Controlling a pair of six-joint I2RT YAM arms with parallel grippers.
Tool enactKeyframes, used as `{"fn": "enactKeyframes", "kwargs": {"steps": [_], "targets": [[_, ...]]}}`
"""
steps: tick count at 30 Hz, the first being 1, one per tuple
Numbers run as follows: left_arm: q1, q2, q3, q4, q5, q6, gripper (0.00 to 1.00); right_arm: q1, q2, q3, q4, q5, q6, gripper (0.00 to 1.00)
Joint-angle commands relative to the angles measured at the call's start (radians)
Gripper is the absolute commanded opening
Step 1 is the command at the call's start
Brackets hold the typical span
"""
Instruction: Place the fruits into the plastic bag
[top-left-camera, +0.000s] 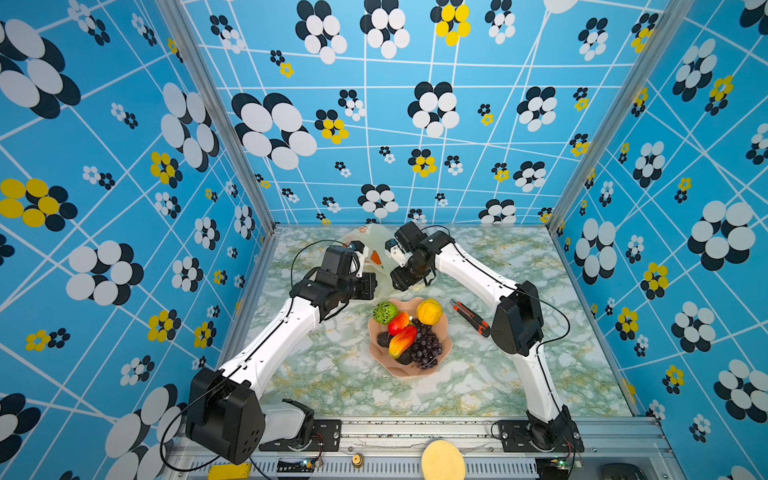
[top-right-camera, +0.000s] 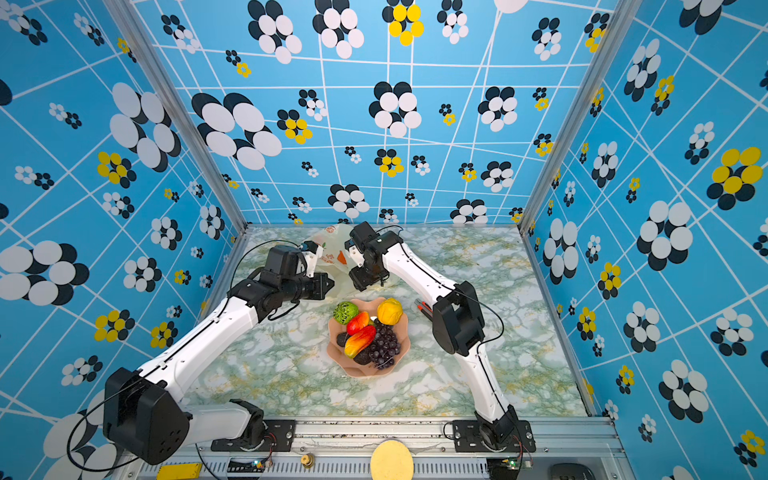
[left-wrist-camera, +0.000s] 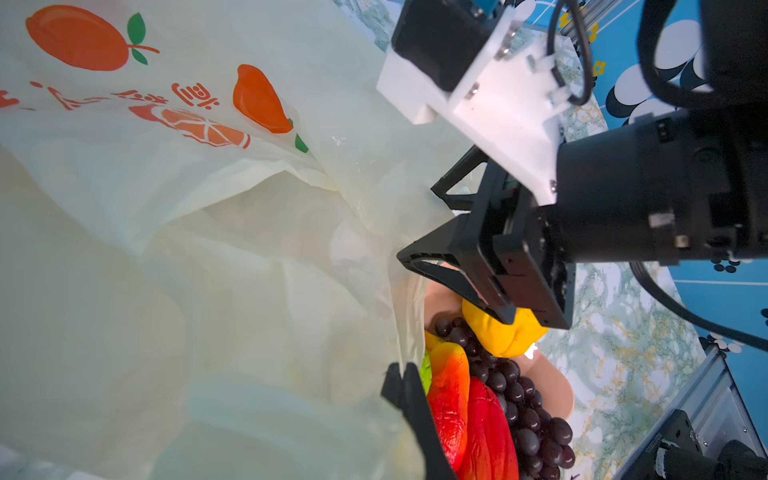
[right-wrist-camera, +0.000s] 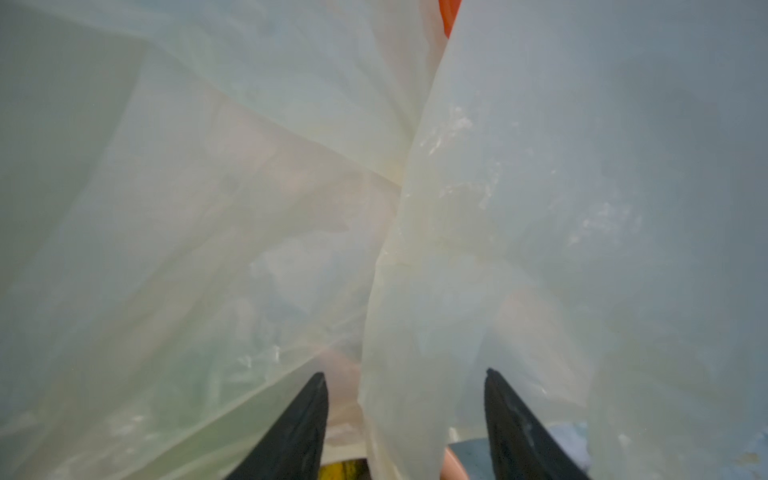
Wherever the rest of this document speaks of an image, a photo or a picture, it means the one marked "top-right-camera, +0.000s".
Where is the aluminium front rail frame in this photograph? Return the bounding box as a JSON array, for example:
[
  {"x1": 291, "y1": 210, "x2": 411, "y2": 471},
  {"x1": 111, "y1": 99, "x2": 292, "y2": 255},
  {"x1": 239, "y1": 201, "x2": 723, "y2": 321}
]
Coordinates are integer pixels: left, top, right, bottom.
[{"x1": 115, "y1": 417, "x2": 635, "y2": 479}]

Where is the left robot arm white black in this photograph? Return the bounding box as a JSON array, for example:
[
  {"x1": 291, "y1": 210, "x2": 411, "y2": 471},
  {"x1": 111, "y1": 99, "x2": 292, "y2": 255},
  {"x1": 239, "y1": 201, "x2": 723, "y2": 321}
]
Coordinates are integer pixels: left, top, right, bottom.
[{"x1": 102, "y1": 273, "x2": 334, "y2": 465}]

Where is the yellow lemon fruit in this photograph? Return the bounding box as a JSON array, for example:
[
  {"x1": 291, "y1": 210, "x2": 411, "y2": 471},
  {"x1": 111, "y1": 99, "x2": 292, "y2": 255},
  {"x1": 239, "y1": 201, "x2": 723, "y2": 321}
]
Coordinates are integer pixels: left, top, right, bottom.
[{"x1": 377, "y1": 298, "x2": 403, "y2": 326}]

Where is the green kiwi fruit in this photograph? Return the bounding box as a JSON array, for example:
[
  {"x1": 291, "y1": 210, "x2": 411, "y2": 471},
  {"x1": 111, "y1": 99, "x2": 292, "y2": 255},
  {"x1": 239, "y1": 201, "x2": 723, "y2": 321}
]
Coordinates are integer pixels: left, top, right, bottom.
[{"x1": 333, "y1": 301, "x2": 359, "y2": 325}]

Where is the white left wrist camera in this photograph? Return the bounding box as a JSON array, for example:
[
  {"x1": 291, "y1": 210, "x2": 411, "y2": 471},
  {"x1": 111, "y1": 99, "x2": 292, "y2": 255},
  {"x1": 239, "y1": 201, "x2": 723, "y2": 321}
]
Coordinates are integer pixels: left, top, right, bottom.
[{"x1": 301, "y1": 240, "x2": 323, "y2": 278}]

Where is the small brass knob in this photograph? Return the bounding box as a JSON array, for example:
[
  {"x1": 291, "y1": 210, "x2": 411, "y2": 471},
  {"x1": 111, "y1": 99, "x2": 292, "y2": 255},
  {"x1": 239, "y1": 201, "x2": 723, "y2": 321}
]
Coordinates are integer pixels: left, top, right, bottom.
[{"x1": 300, "y1": 454, "x2": 315, "y2": 469}]

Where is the red yellow mango fruit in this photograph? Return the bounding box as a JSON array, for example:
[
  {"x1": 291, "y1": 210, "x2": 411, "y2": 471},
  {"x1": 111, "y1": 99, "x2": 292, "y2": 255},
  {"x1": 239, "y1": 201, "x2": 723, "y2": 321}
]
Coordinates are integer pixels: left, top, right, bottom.
[{"x1": 344, "y1": 325, "x2": 377, "y2": 359}]

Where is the pink scalloped fruit plate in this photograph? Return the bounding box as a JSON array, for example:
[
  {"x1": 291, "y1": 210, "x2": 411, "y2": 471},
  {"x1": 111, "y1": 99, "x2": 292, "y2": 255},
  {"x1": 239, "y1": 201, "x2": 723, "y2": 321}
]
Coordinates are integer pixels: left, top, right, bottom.
[{"x1": 327, "y1": 297, "x2": 411, "y2": 378}]

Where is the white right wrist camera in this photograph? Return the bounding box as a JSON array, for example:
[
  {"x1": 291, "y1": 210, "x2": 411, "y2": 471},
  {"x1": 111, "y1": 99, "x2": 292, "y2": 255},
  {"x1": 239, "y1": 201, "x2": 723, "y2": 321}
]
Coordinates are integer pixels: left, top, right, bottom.
[{"x1": 344, "y1": 240, "x2": 365, "y2": 267}]

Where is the yellow box on rail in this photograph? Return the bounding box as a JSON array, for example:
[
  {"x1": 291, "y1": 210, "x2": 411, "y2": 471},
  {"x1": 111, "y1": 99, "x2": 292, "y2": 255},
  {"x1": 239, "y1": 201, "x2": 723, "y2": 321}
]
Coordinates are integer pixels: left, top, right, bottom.
[{"x1": 156, "y1": 462, "x2": 203, "y2": 480}]

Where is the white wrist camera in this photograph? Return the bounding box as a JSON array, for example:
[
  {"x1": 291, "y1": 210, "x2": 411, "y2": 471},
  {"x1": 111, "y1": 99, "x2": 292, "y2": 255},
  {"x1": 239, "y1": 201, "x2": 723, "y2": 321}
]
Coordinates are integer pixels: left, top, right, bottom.
[
  {"x1": 344, "y1": 240, "x2": 365, "y2": 267},
  {"x1": 301, "y1": 240, "x2": 323, "y2": 278}
]

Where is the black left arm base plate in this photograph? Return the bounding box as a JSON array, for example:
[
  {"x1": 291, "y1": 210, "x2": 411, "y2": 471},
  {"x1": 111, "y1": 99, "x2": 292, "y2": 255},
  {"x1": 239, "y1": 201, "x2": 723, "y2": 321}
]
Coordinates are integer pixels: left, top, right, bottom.
[{"x1": 211, "y1": 419, "x2": 297, "y2": 453}]

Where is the red black utility knife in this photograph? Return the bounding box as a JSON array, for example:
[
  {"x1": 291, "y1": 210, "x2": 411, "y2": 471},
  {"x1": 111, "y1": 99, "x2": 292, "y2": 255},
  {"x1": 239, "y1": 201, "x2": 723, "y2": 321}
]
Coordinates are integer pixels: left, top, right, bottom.
[{"x1": 417, "y1": 302, "x2": 433, "y2": 319}]

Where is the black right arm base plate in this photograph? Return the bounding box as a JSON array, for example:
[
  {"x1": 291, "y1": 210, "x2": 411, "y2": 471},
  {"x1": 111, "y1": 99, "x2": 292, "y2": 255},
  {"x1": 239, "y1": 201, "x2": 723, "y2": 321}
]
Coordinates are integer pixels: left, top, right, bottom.
[{"x1": 451, "y1": 419, "x2": 537, "y2": 453}]

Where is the translucent yellowish plastic bag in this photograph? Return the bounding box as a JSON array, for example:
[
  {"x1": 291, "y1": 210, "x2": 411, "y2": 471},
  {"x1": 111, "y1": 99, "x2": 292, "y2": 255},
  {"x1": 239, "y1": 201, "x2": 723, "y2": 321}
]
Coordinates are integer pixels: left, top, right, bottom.
[{"x1": 311, "y1": 224, "x2": 357, "y2": 282}]

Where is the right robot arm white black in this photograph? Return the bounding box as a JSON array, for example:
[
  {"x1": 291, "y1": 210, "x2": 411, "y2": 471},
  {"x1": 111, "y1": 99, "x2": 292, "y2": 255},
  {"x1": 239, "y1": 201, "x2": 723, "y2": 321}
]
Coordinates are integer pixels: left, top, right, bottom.
[{"x1": 344, "y1": 222, "x2": 526, "y2": 451}]

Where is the dark purple grape bunch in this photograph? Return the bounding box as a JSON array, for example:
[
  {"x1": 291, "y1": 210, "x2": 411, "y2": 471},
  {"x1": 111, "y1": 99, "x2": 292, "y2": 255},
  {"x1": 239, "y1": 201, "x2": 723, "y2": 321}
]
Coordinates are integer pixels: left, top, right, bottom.
[{"x1": 366, "y1": 320, "x2": 401, "y2": 370}]

